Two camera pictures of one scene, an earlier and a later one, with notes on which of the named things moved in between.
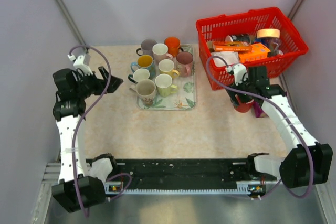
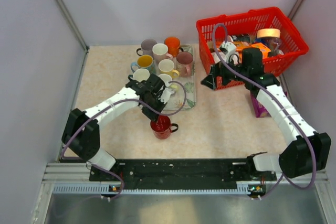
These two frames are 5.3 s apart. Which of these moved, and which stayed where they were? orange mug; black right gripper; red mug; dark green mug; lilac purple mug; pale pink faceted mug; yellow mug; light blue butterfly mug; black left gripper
Moved: red mug; black left gripper; black right gripper
Stayed: lilac purple mug; orange mug; pale pink faceted mug; light blue butterfly mug; yellow mug; dark green mug
